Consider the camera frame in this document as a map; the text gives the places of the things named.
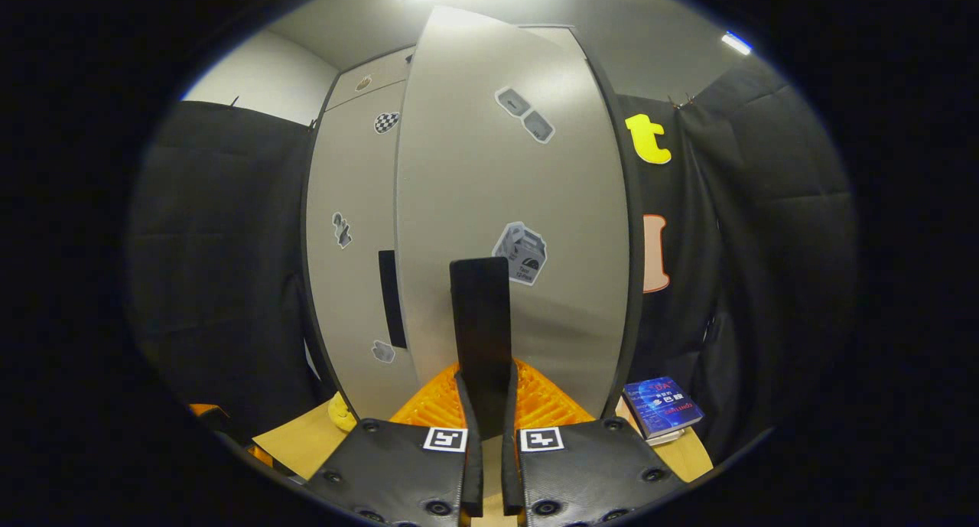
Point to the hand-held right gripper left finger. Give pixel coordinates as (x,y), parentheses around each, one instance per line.
(474,473)

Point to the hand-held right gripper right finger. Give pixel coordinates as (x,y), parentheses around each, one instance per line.
(510,473)

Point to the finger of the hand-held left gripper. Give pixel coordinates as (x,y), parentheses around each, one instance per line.
(208,412)
(261,455)

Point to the grey double-door shoe cabinet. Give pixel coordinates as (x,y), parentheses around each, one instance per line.
(635,282)

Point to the grey door with checkered sticker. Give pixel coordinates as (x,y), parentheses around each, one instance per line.
(352,190)

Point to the grey door with box sticker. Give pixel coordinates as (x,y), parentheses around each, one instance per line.
(474,167)

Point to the grey cabinet drawer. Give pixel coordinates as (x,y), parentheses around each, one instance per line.
(382,76)

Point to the yellow plush toy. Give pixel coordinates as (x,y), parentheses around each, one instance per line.
(340,416)

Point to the beige book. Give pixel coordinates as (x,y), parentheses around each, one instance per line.
(667,437)

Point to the blue book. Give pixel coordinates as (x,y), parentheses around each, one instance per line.
(661,406)

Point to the black backdrop cloth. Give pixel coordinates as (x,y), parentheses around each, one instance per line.
(765,244)

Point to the small ceiling spotlight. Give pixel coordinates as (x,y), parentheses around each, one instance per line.
(736,43)

